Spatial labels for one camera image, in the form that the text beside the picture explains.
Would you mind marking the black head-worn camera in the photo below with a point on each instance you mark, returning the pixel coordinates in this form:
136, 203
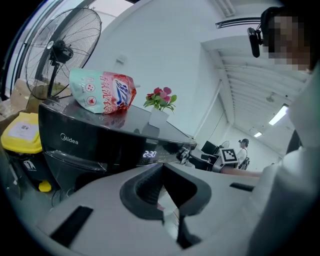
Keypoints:
255, 41

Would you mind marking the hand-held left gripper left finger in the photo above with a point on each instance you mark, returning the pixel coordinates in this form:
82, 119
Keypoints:
130, 197

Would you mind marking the black computer monitor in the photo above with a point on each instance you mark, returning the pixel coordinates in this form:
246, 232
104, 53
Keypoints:
210, 147

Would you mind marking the long ceiling light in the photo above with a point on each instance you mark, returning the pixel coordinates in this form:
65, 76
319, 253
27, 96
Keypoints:
278, 114
257, 134

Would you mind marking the potted pink flower plant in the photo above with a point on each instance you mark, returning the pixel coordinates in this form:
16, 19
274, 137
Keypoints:
160, 105

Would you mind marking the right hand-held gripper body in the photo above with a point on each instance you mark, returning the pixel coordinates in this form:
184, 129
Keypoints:
228, 156

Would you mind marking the red and white detergent pouch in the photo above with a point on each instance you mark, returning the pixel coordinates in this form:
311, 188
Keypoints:
100, 92

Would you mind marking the ceiling air vent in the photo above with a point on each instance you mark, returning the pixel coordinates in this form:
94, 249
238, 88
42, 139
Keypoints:
237, 23

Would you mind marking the person's right forearm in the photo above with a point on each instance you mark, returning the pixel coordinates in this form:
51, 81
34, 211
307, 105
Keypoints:
242, 173

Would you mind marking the black washing machine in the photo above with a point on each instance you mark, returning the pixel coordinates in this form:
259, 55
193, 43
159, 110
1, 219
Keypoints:
95, 140

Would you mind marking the yellow-lidded black trash bin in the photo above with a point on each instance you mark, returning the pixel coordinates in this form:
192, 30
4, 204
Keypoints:
20, 140

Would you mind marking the large black standing fan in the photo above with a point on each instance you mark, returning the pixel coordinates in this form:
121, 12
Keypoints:
62, 50

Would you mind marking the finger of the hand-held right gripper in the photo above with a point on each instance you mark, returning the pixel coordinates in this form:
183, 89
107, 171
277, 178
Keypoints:
203, 162

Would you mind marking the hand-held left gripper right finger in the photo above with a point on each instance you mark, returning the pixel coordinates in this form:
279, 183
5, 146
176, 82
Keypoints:
192, 195

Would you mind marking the brown cardboard box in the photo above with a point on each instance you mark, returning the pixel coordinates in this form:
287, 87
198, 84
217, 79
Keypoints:
18, 95

